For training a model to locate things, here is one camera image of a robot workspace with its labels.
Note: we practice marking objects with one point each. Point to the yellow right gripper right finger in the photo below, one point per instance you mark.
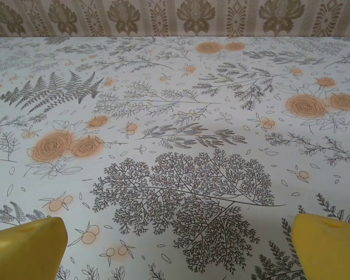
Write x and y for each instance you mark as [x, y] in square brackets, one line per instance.
[329, 251]

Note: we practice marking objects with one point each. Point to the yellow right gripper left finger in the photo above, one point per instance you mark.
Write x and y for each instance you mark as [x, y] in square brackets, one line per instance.
[26, 251]

